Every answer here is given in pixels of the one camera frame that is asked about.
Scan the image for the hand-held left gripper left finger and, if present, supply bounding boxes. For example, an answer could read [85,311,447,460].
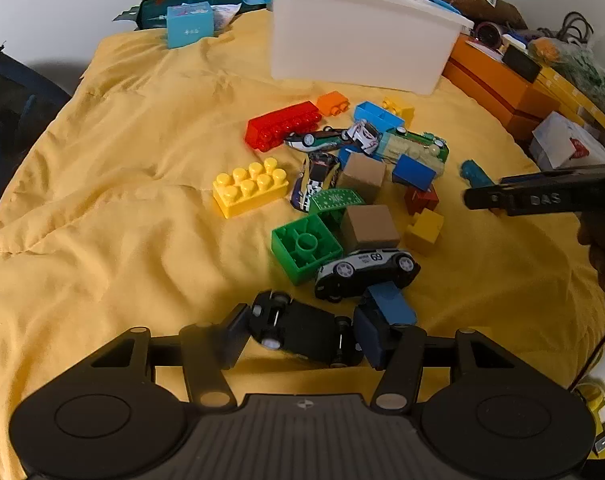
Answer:
[85,304,253,408]

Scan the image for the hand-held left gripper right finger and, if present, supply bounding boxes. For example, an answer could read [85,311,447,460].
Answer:
[353,305,521,413]

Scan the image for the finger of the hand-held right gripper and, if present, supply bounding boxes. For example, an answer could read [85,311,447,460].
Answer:
[464,186,511,213]
[500,170,558,184]

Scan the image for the white plastic bin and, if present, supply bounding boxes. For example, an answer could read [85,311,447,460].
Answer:
[238,0,474,96]

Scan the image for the teal toy piece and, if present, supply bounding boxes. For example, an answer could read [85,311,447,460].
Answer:
[459,159,496,191]

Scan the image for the blue toy block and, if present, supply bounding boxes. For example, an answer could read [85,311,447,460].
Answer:
[360,282,417,328]

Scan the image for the white carton with red print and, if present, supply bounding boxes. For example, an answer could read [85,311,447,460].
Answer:
[529,111,605,171]

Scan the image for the dark red building brick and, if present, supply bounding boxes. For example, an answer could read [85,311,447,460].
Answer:
[404,185,440,216]

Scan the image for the yellow notched block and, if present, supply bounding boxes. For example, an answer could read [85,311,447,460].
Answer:
[405,209,444,257]

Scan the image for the black and white toy car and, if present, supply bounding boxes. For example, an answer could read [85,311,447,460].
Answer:
[314,248,421,303]

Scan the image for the dark blue building brick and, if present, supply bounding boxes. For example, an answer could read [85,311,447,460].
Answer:
[391,154,437,191]

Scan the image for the stack of yellow boxes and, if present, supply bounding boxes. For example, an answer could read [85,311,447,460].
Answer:
[533,65,605,153]

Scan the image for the green toy bus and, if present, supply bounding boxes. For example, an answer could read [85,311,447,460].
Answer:
[375,127,450,171]

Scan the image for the green building brick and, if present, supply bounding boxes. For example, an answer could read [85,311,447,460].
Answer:
[271,213,344,286]

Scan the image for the orange box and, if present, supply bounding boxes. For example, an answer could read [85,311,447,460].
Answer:
[441,35,563,141]

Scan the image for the small black device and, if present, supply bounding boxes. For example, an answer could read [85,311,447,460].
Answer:
[503,45,542,83]

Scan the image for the brown cube block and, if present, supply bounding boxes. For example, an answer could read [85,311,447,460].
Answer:
[337,152,386,206]
[339,205,401,252]

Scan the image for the green net bag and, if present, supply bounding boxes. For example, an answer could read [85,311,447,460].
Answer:
[557,42,605,116]

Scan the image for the small yellow building brick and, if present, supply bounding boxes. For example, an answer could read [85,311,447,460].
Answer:
[381,98,415,123]

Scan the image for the white toy police car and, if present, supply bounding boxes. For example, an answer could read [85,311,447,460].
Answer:
[343,120,383,153]

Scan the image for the light blue building brick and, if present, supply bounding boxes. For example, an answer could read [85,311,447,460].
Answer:
[353,101,406,133]

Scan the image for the large yellow building brick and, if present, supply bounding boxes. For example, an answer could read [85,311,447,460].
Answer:
[212,157,289,219]

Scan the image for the green arch block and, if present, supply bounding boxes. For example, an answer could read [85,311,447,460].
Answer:
[309,188,366,226]

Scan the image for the purple tape roll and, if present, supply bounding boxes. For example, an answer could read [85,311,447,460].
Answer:
[475,21,503,47]

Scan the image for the small orange building brick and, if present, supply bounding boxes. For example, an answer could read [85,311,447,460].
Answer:
[316,91,350,117]

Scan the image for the white and green toy car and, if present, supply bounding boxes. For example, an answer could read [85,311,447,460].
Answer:
[284,127,353,152]

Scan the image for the yellow cloth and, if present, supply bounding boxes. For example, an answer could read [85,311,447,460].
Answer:
[0,9,605,480]

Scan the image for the long red building brick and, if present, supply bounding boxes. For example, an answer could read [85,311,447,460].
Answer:
[246,101,322,151]

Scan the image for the small light blue box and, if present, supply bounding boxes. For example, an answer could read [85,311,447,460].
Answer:
[166,1,216,50]

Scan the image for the black and blue backpack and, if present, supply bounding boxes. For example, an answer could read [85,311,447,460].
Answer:
[0,40,73,233]

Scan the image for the dark teal packet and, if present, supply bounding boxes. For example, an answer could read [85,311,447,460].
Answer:
[113,0,270,31]

